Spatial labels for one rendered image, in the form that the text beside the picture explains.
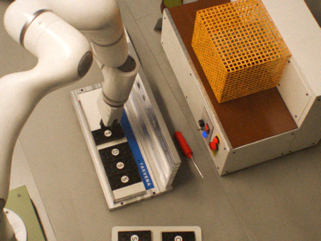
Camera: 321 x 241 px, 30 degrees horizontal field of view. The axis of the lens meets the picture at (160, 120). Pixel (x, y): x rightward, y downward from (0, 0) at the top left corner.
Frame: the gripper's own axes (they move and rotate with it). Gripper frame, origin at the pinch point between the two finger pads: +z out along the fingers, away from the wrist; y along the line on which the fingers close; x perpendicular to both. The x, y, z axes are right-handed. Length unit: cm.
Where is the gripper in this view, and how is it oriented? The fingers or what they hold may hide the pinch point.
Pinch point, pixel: (105, 122)
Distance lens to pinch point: 194.4
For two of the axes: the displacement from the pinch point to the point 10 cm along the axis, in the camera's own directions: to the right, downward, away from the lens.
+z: -2.5, 5.3, 8.1
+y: 3.4, 8.3, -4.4
